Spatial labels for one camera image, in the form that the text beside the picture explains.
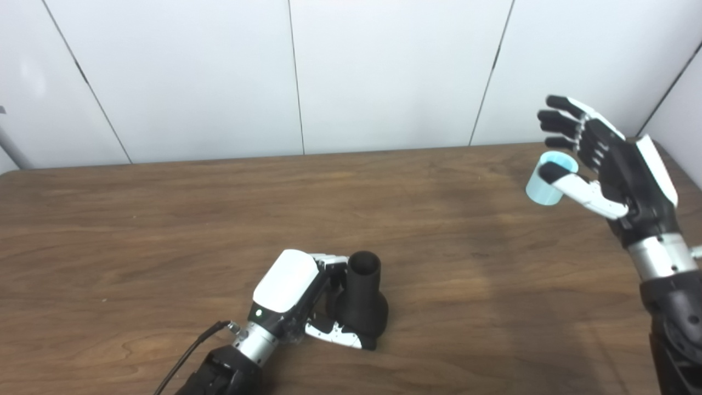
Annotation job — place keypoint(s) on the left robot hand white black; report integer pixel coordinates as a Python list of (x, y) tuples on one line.
[(285, 280)]

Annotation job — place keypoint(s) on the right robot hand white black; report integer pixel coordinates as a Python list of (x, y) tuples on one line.
[(636, 175)]

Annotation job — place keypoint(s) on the black nozzle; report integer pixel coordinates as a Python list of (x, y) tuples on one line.
[(362, 307)]

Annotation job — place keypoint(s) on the grey wall corner strip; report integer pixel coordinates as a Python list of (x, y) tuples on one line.
[(11, 145)]

